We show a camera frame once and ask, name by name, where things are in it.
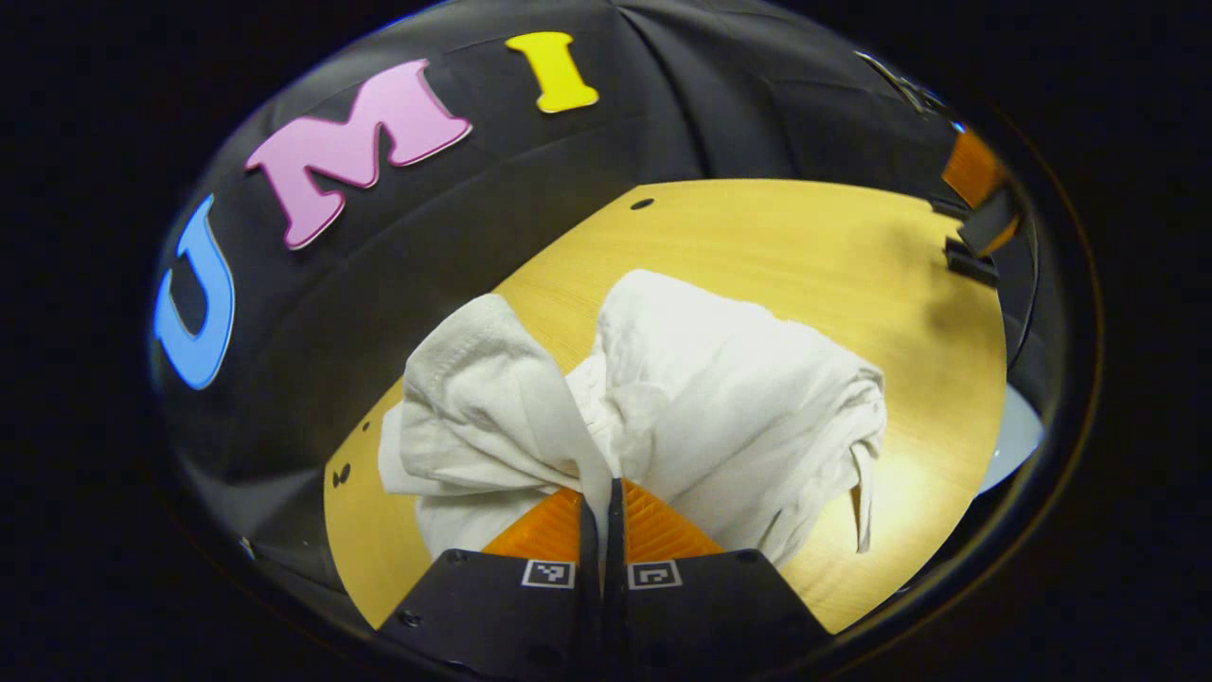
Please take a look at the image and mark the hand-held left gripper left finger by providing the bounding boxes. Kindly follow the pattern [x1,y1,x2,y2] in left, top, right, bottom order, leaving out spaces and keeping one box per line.
[376,488,603,682]

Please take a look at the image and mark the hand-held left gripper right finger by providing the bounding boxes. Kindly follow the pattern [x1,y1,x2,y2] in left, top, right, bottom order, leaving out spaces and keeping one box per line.
[604,478,835,682]

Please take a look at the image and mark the white jeans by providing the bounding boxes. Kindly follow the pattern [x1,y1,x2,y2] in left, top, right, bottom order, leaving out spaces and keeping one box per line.
[377,268,889,570]

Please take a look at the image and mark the black backdrop cloth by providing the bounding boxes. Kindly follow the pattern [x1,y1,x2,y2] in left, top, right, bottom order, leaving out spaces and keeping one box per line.
[149,0,1044,609]

